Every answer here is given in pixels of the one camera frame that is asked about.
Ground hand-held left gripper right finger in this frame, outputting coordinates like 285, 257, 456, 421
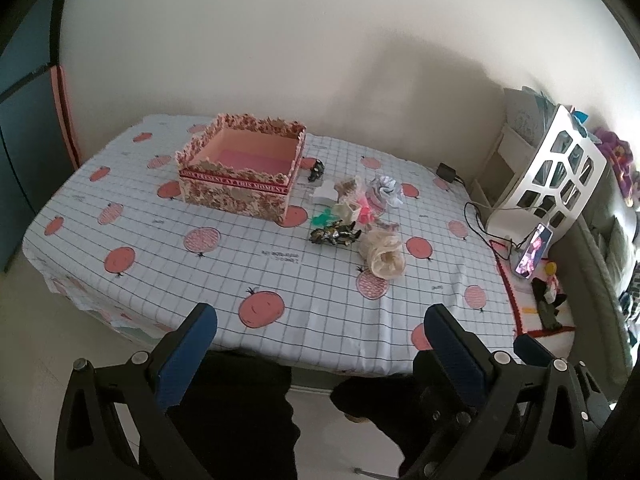
400, 304, 613, 480

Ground smartphone with lit screen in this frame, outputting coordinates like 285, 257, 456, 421
515, 224, 554, 279

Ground bag of cotton swabs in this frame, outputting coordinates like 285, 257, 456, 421
334, 176, 367, 202

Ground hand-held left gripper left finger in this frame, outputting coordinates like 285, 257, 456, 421
55, 302, 218, 480

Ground white bottle-shaped foam piece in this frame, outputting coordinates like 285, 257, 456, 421
311, 181, 341, 207

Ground beige hair claw clip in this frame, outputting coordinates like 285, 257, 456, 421
327, 201, 362, 226

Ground blue cabinet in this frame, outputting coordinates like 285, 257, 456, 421
0, 0, 76, 273

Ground purple plush toy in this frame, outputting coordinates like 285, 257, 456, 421
594, 129, 638, 201

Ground floral paper box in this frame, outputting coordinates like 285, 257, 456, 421
176, 112, 307, 226

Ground red-trimmed white mat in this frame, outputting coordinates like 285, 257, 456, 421
492, 240, 578, 356

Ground white paper ball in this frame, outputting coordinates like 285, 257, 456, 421
371, 174, 405, 209

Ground pink board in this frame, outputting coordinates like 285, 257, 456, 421
50, 64, 82, 171

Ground white cut-out plastic basket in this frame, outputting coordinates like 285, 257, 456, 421
486, 104, 608, 257

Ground beige fabric scrunchie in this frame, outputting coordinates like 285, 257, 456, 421
359, 227, 407, 282

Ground dark cloth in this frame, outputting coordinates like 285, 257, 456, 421
531, 277, 568, 332

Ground white shelf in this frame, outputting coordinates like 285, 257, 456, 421
472, 86, 558, 211

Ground pink plastic item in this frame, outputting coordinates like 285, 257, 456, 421
357, 194, 383, 223

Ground black cable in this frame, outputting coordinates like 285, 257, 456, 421
452, 175, 518, 263

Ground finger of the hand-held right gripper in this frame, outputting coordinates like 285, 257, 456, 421
514, 334, 555, 366

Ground grey sofa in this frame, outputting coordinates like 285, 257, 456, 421
560, 160, 640, 366

